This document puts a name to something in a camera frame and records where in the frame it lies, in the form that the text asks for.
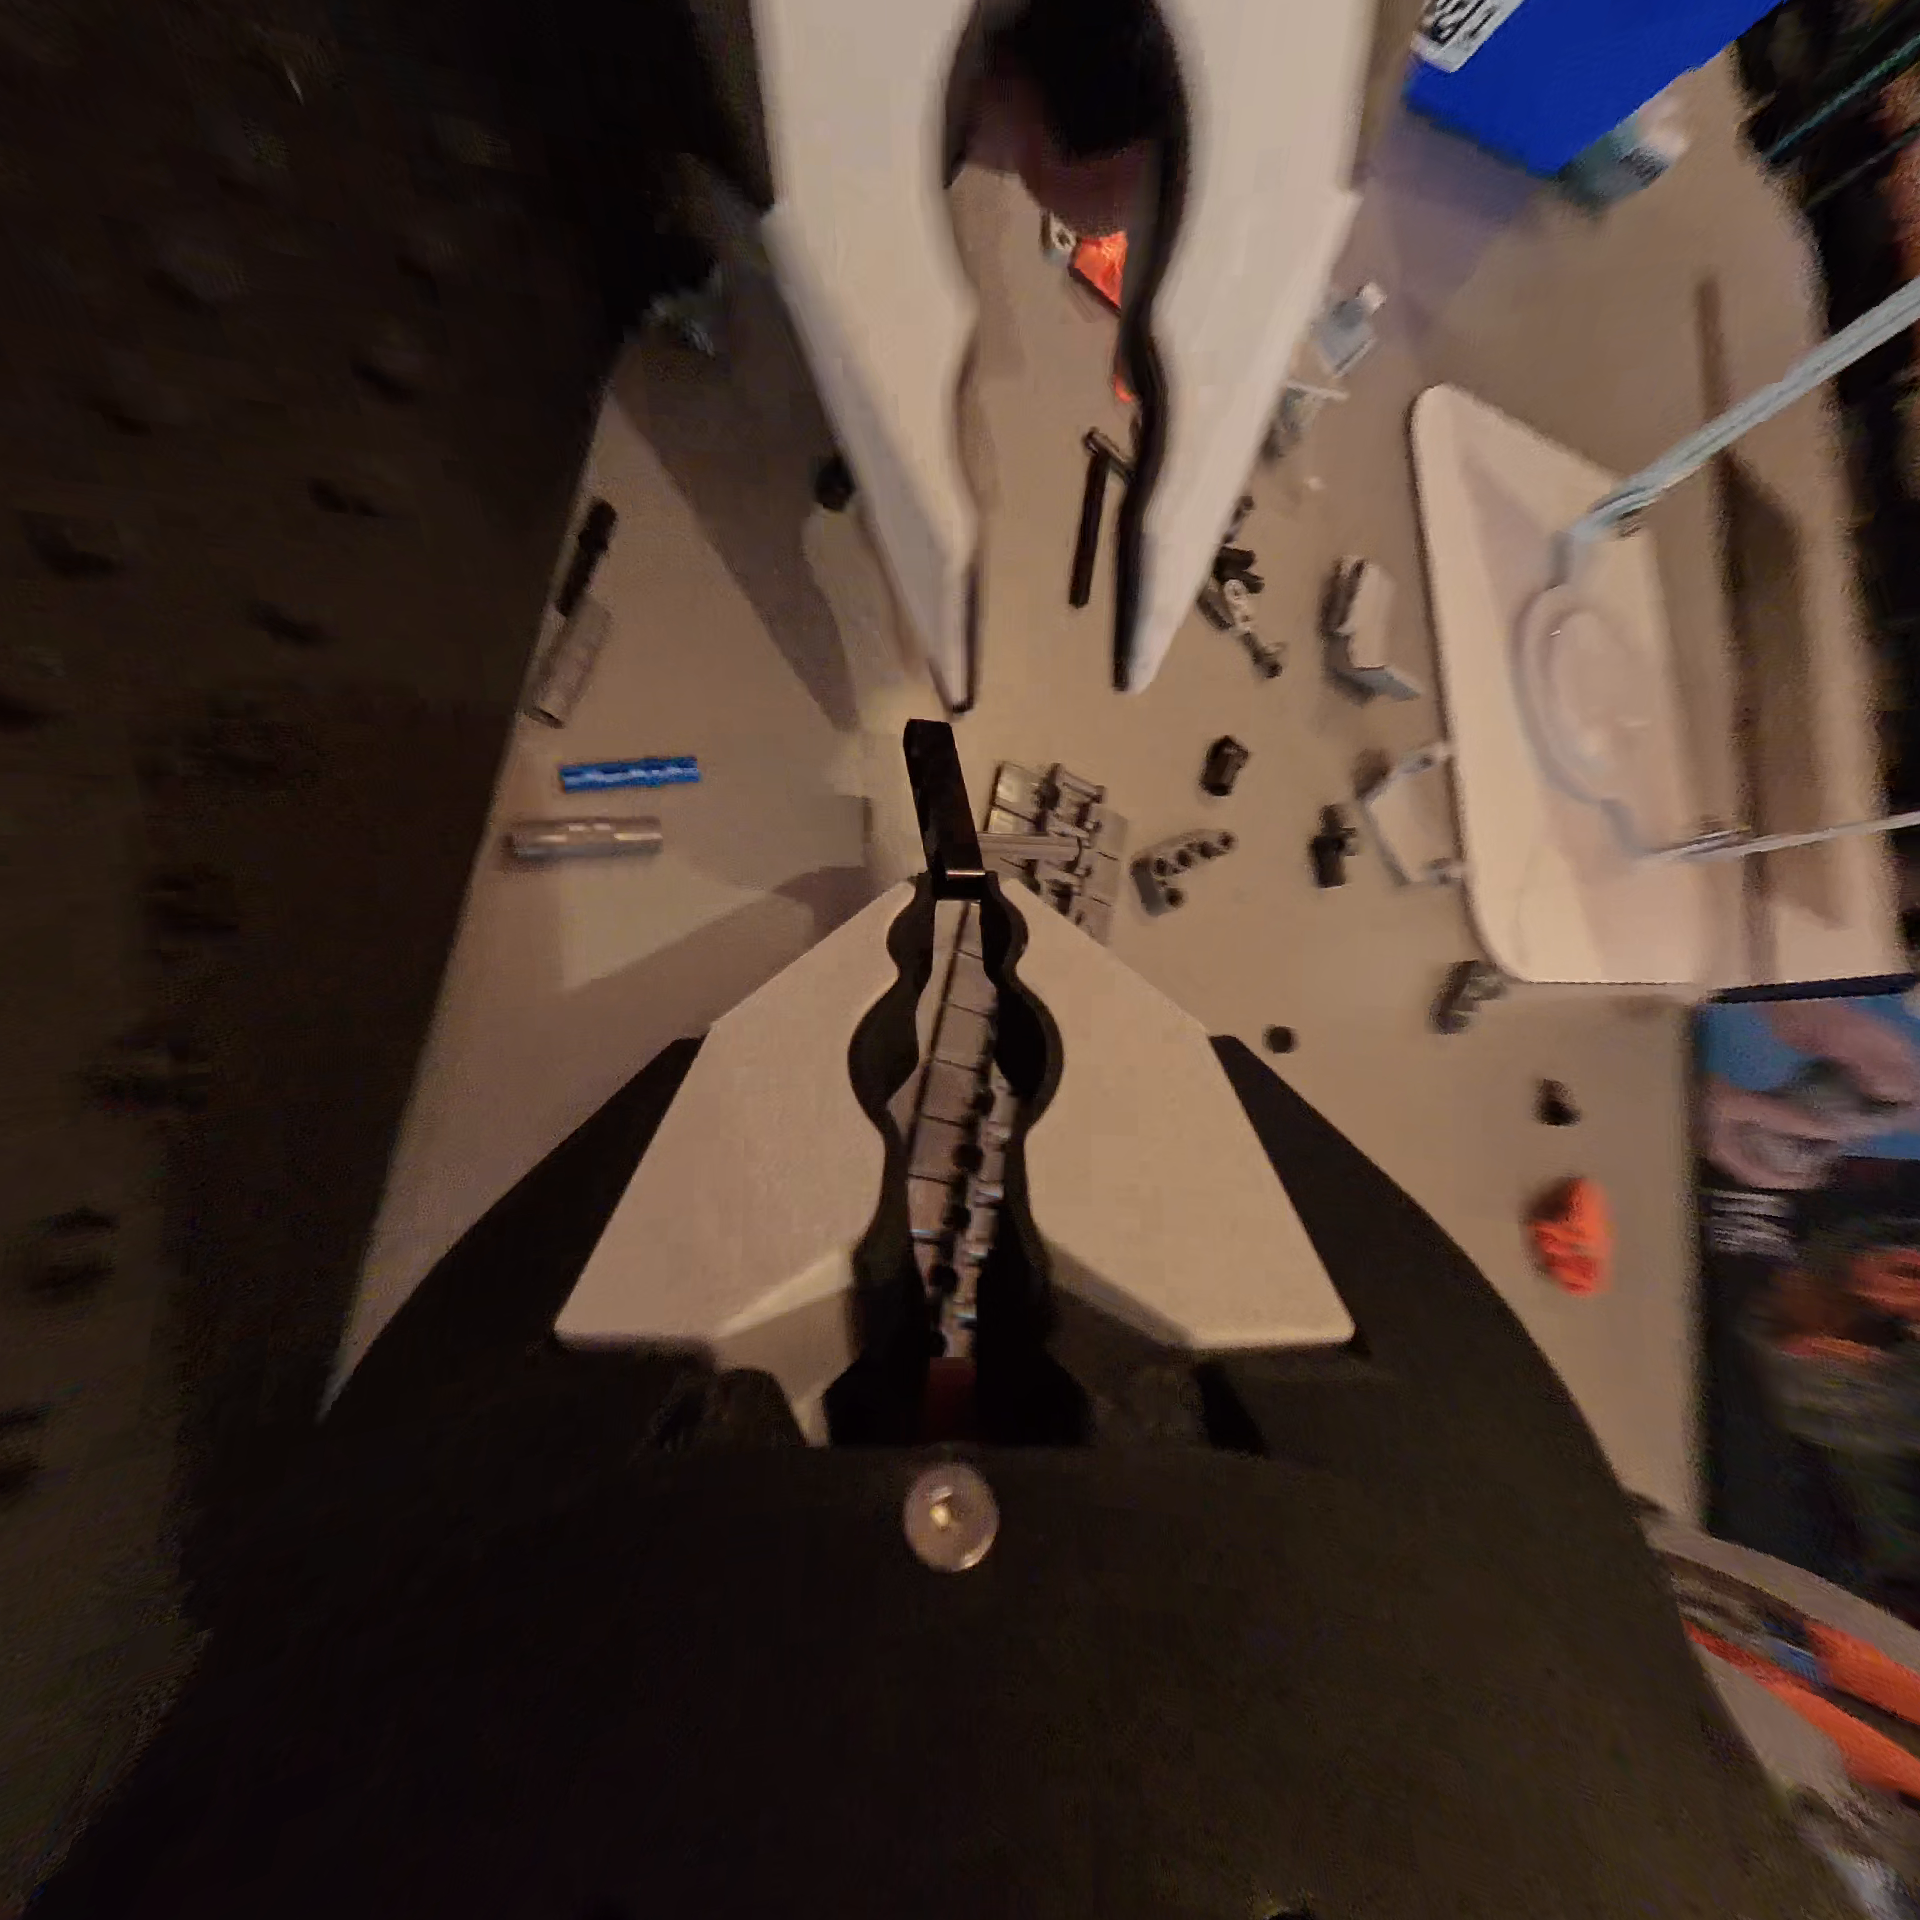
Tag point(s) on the grey connector tube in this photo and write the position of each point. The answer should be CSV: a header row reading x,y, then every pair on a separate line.
x,y
570,660
585,838

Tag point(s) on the toy vehicle with orange wheels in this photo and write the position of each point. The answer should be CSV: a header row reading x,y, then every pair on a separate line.
x,y
1800,1680

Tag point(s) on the dark studded panel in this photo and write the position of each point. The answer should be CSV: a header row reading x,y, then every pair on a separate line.
x,y
270,751

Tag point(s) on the orange ridged wedge panel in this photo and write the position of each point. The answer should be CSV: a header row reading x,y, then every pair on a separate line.
x,y
1102,266

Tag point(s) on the blue toy pin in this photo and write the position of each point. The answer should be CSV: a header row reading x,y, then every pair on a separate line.
x,y
631,775

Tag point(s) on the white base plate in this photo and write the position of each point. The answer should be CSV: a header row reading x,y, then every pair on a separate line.
x,y
1484,525

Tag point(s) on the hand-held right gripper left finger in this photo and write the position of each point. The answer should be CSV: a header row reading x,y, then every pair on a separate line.
x,y
720,1200

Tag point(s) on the grey ribbed part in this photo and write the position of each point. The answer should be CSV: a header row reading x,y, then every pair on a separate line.
x,y
1628,150

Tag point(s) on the printed toy packaging box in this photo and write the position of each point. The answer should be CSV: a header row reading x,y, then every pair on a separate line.
x,y
1814,1200

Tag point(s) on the orange curved toy piece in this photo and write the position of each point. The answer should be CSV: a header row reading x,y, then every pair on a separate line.
x,y
1573,1239

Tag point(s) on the black five-hole liftarm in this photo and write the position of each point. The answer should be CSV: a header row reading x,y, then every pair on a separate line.
x,y
945,811

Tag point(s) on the black long toy pin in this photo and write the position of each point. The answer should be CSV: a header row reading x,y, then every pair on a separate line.
x,y
589,554

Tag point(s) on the light grey holed curved panel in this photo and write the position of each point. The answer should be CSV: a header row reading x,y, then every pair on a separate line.
x,y
1364,631

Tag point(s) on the grey metal disc bracket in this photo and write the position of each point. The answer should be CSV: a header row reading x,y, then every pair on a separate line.
x,y
1574,691

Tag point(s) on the black pin joiner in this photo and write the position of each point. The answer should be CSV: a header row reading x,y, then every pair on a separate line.
x,y
1225,765

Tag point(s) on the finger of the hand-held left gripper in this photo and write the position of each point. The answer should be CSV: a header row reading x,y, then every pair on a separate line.
x,y
870,224
1260,224

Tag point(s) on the black axle rod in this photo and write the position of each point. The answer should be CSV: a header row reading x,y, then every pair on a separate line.
x,y
1094,519
1232,549

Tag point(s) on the black small angled connector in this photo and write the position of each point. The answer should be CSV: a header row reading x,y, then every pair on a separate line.
x,y
1554,1104

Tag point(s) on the black axle pin connector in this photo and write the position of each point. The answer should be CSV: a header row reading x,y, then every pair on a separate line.
x,y
1332,849

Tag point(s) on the dark grey short bent liftarm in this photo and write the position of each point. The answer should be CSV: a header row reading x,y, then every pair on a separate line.
x,y
1467,996

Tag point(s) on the dark grey long bent liftarm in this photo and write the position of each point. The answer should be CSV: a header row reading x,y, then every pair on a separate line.
x,y
1178,872

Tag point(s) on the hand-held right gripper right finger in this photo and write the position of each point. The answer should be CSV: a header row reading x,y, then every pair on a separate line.
x,y
1185,1200

